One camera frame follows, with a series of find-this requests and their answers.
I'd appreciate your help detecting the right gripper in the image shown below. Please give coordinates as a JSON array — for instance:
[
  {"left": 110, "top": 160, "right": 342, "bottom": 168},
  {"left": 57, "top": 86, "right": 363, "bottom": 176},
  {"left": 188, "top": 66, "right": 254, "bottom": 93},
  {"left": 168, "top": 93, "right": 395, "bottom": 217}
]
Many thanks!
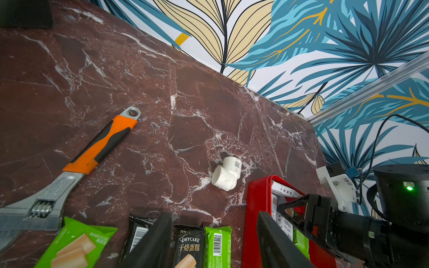
[{"left": 277, "top": 194, "right": 392, "bottom": 265}]

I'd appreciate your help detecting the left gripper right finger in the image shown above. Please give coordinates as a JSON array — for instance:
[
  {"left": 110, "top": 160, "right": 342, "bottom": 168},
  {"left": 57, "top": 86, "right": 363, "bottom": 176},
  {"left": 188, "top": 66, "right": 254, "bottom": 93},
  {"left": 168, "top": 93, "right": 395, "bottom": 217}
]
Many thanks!
[{"left": 257, "top": 212, "right": 314, "bottom": 268}]

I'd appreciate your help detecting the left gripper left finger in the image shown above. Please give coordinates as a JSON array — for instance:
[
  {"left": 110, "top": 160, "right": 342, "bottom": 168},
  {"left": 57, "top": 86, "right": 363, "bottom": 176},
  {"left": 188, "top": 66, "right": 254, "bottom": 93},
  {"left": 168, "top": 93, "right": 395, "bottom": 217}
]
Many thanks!
[{"left": 119, "top": 213, "right": 173, "bottom": 268}]

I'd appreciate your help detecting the black cookie packet barcode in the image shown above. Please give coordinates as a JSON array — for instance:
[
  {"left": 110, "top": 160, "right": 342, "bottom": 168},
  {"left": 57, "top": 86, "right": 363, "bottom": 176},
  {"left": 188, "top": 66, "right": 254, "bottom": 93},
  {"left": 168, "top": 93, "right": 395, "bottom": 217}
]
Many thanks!
[{"left": 120, "top": 214, "right": 157, "bottom": 262}]

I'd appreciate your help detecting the black drycake cookie packet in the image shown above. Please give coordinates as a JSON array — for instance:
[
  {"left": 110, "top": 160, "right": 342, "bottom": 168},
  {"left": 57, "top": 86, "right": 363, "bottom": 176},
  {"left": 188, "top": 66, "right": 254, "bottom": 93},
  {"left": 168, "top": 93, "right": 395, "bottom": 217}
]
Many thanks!
[{"left": 173, "top": 224, "right": 206, "bottom": 268}]

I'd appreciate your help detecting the green cookie packet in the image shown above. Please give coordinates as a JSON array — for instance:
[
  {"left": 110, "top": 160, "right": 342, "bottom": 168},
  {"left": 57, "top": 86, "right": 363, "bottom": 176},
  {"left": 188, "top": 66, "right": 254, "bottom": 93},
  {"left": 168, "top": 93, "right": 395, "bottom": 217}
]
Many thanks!
[
  {"left": 35, "top": 217, "right": 117, "bottom": 268},
  {"left": 203, "top": 226, "right": 232, "bottom": 268}
]

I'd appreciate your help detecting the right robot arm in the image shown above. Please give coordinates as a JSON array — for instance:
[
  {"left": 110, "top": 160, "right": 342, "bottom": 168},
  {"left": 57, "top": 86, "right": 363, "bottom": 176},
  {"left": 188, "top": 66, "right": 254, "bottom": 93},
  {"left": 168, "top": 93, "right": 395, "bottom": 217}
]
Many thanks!
[{"left": 278, "top": 164, "right": 429, "bottom": 268}]

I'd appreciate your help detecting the white plastic pipe elbow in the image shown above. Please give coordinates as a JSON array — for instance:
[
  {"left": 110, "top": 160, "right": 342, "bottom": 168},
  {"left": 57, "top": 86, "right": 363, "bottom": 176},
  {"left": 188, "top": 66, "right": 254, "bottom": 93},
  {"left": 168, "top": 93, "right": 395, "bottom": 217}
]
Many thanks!
[{"left": 211, "top": 156, "right": 242, "bottom": 192}]

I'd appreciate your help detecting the red storage box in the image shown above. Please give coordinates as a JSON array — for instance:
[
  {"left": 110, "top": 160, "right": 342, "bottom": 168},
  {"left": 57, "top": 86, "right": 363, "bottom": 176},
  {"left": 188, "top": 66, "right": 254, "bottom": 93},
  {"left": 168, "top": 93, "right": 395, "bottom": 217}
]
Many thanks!
[{"left": 240, "top": 175, "right": 337, "bottom": 268}]

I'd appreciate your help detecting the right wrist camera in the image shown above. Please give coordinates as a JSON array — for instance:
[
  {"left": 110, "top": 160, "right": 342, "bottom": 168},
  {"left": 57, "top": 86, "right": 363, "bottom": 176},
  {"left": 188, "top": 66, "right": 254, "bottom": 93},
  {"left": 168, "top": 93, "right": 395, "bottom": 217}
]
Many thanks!
[{"left": 316, "top": 162, "right": 360, "bottom": 213}]

